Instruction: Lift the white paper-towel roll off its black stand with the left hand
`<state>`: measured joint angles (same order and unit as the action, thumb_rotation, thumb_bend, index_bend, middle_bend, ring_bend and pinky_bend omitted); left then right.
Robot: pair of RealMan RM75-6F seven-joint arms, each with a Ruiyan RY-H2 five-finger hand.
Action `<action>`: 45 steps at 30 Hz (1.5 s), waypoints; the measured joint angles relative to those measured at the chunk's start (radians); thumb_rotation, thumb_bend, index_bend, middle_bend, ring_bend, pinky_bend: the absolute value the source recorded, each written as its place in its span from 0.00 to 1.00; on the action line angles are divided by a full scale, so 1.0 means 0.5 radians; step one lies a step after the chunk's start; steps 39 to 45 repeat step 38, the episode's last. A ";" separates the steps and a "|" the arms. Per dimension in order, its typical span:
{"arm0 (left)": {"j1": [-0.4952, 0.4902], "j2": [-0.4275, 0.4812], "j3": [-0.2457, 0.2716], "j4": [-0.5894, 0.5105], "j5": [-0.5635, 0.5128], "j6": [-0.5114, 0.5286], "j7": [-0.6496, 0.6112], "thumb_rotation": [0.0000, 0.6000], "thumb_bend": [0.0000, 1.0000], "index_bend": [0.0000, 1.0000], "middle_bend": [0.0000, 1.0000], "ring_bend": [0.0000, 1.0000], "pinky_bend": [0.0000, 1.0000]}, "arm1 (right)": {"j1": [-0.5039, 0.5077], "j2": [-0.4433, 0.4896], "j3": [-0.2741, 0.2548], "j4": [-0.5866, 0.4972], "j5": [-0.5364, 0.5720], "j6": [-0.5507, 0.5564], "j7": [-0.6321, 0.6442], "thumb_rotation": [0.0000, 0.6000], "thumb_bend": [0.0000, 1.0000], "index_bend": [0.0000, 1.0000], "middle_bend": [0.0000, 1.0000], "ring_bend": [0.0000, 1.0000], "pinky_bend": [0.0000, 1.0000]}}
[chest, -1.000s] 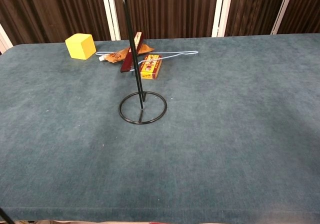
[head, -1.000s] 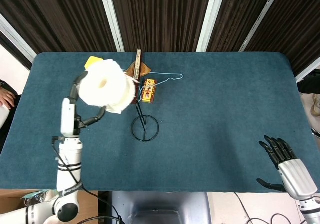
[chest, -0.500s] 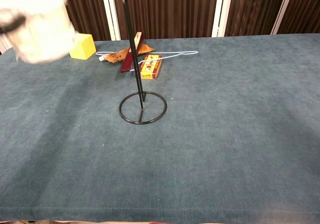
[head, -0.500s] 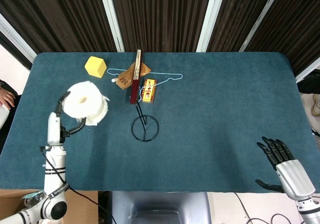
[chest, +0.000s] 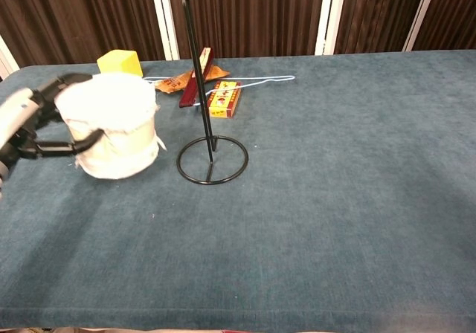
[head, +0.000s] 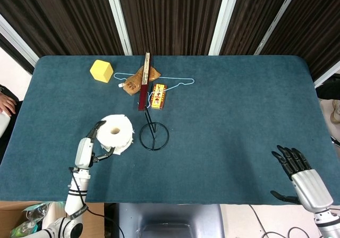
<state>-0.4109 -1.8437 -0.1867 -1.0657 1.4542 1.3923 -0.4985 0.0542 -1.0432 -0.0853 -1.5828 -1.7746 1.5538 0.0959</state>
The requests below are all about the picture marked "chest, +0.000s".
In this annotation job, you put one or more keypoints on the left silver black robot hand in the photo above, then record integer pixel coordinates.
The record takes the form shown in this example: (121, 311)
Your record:
(22, 125)

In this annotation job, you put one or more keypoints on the white cloth-wrapped cylinder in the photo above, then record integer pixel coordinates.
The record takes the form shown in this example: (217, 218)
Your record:
(119, 125)

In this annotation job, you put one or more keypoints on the yellow hexagonal block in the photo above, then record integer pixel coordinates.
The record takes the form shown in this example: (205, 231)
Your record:
(122, 61)

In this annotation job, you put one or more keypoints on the dark brown ribbed partition panel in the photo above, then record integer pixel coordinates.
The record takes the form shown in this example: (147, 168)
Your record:
(457, 13)
(253, 13)
(375, 13)
(74, 17)

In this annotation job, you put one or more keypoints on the brown spouted sauce pouch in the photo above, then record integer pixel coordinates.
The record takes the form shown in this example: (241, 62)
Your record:
(171, 84)

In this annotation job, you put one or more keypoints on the dark red folded fan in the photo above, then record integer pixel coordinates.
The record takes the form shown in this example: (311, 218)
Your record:
(187, 97)

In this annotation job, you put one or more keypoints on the yellow red printed box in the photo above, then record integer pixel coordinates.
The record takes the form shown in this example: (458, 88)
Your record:
(223, 102)

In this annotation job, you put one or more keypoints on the teal table cloth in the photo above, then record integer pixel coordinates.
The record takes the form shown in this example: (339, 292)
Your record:
(334, 199)

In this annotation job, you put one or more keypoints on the white partition post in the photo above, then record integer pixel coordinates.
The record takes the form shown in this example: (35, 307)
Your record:
(331, 13)
(7, 59)
(163, 17)
(422, 13)

